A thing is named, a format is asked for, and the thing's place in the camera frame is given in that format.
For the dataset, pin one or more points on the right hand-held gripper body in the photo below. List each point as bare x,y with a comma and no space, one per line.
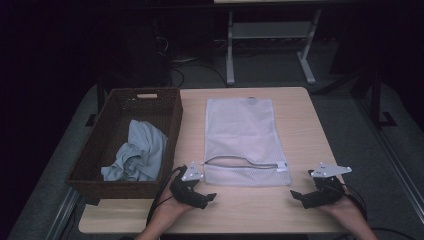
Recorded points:
328,191

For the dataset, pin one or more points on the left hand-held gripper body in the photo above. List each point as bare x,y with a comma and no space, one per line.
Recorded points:
185,191

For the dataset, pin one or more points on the light blue garment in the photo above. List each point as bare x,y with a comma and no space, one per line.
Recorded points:
143,150

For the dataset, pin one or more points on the white mesh laundry bag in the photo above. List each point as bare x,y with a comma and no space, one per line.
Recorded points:
240,133

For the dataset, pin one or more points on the brown wicker basket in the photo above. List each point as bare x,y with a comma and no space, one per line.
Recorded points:
110,133

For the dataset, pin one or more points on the person's left hand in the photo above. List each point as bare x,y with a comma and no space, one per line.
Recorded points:
166,213

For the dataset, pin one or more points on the person's right hand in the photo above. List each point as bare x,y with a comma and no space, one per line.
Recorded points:
350,213

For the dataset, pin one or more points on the black metal stand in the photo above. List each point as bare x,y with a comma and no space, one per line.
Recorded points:
101,100
376,100

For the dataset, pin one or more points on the aluminium rail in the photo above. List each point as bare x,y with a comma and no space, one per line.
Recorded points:
63,213
400,180

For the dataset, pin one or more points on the white metal desk frame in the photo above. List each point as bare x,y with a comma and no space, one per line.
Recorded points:
270,30

